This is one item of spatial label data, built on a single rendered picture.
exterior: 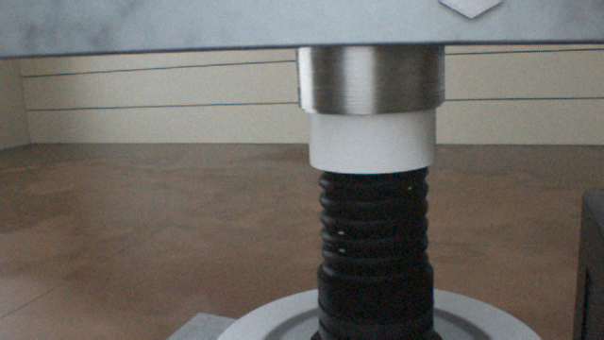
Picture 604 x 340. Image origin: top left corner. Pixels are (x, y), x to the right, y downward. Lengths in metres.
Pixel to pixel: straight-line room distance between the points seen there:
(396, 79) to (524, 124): 6.08
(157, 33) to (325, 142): 0.10
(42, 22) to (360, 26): 0.16
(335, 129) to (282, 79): 6.45
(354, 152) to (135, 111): 7.54
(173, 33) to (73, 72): 8.12
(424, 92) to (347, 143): 0.05
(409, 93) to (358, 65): 0.03
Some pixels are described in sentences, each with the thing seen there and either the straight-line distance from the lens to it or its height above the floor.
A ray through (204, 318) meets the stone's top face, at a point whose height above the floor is 0.82.
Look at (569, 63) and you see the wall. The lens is 6.33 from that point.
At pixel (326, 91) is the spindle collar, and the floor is 1.04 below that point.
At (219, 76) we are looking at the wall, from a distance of 7.07.
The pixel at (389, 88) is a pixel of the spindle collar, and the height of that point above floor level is 1.04.
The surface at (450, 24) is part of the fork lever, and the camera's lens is 0.24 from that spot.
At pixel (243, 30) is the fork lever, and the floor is 1.07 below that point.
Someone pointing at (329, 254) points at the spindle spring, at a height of 0.95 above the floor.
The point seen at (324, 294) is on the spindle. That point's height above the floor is 0.93.
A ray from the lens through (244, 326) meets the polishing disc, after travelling 0.39.
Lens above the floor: 1.06
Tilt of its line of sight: 12 degrees down
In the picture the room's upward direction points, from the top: 3 degrees counter-clockwise
